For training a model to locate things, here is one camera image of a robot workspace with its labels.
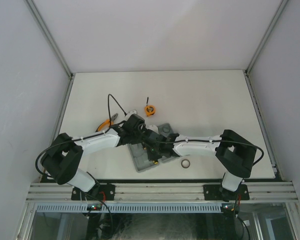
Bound grey plastic tool case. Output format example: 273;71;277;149
128;123;179;173

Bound black tape roll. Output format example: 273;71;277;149
181;159;191;169

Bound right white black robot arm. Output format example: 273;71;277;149
140;128;260;202

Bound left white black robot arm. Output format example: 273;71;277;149
35;113;145;200

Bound orange black pliers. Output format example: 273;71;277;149
96;113;118;132

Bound orange tape measure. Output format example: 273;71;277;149
144;105;156;117

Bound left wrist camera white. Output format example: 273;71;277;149
126;109;138;117

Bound blue slotted cable duct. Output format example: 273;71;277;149
36;202;222;214

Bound right aluminium frame post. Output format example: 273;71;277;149
244;0;290;76

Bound aluminium frame post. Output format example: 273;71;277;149
23;0;75;80
244;0;290;76

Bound aluminium front rail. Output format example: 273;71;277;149
26;182;298;203

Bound left aluminium frame post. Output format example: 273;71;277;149
23;0;75;80

